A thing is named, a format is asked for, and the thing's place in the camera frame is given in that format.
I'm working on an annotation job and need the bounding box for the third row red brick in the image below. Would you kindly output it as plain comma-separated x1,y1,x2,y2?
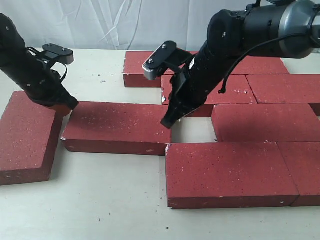
211,103,320,143

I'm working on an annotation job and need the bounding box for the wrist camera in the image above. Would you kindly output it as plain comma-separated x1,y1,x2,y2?
142,40,193,81
42,43,74,65

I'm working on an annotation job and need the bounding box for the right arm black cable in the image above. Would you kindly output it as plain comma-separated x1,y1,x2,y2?
218,29,320,95

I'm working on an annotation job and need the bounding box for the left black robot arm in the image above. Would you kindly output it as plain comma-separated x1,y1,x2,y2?
0,14,79,115

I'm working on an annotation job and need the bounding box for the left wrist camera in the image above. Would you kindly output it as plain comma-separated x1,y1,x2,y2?
42,43,74,65

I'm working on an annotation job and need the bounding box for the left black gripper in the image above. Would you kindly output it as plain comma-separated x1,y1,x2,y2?
4,49,79,112

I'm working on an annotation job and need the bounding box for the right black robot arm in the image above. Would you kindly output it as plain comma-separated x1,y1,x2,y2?
161,0,320,128

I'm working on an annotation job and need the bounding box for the front large red brick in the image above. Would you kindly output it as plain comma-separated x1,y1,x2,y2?
165,142,299,209

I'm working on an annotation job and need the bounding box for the right second row red brick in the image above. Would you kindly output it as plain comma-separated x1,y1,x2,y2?
246,74,320,104

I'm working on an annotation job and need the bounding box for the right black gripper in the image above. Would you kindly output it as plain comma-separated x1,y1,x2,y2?
160,47,235,129

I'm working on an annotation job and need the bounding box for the pale blue backdrop cloth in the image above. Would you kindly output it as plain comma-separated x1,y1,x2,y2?
0,0,249,51

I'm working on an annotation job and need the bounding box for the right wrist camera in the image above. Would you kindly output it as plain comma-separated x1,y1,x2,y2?
142,40,193,81

